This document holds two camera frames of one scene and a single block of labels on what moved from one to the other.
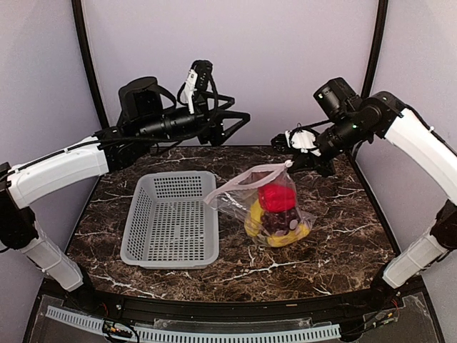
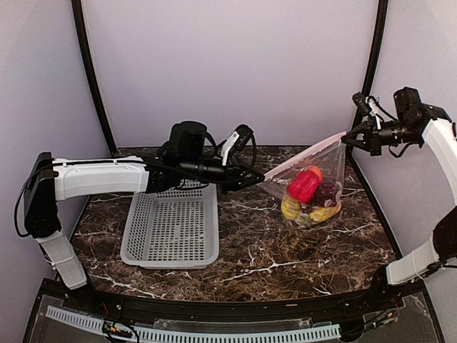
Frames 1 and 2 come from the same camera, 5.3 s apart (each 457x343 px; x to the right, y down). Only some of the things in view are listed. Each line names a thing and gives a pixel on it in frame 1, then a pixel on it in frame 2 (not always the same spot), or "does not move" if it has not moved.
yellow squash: x=280 y=240 → x=320 y=214
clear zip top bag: x=265 y=204 → x=310 y=188
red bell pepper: x=278 y=198 → x=303 y=186
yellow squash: x=253 y=226 → x=290 y=209
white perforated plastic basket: x=168 y=225 does not move
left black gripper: x=216 y=133 → x=233 y=181
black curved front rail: x=333 y=309 does not move
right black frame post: x=375 y=55 does not move
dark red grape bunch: x=279 y=223 → x=325 y=194
